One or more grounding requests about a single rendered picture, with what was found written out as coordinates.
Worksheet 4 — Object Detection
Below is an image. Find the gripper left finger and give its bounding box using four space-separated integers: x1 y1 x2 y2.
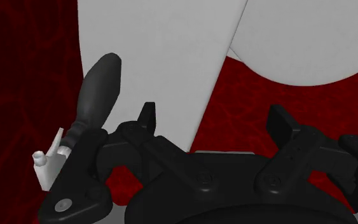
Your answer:
37 101 217 224

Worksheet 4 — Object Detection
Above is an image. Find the red patterned robot stand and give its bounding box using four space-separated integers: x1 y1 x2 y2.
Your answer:
0 0 358 224

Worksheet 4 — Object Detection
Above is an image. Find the black-handled white kitchen tool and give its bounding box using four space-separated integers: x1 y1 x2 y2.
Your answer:
32 52 123 192

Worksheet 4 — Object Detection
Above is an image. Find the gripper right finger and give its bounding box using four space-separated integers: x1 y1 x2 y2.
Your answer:
254 104 358 224

